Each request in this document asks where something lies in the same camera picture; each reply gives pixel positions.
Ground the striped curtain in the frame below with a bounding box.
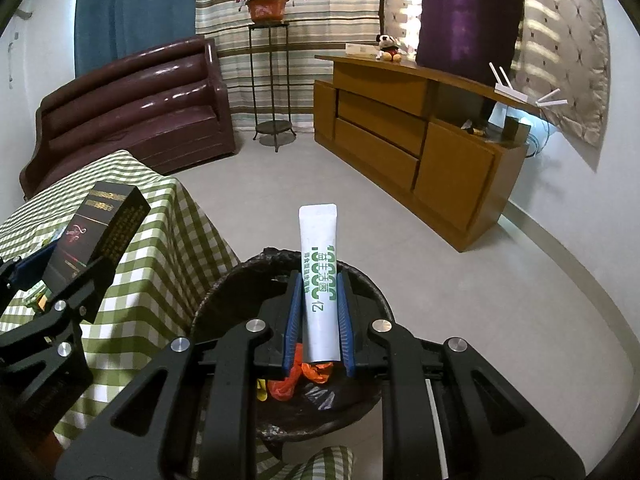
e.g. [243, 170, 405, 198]
[195, 0, 381, 132]

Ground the white flat box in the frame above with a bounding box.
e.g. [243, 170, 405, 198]
[345, 44, 378, 58]

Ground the wooden TV cabinet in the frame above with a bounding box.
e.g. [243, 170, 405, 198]
[314, 55, 535, 252]

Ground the green checkered tablecloth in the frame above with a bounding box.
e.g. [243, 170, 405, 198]
[0, 148, 356, 480]

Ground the blue curtain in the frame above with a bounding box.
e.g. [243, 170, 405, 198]
[74, 0, 195, 76]

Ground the white wifi router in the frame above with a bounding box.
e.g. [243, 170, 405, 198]
[488, 62, 568, 108]

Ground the white green-lettered tube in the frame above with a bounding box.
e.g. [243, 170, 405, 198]
[298, 204, 341, 364]

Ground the orange trash in bin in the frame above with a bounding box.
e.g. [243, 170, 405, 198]
[267, 342, 333, 402]

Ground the small dark box on cabinet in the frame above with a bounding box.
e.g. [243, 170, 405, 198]
[501, 116, 532, 145]

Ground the black carton box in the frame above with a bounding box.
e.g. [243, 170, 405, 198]
[42, 181, 150, 295]

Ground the black trash bin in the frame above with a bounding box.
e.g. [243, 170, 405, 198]
[191, 247, 382, 443]

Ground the dark red leather sofa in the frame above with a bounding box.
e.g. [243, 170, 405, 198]
[20, 36, 238, 198]

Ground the dark purple curtain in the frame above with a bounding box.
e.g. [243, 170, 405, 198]
[416, 0, 524, 87]

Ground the black metal plant stand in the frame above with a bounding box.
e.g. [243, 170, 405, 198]
[248, 21, 297, 153]

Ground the Mickey Mouse plush toy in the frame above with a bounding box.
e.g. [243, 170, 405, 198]
[376, 34, 402, 63]

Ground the patterned beige curtain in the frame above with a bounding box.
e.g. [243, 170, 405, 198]
[385, 0, 610, 146]

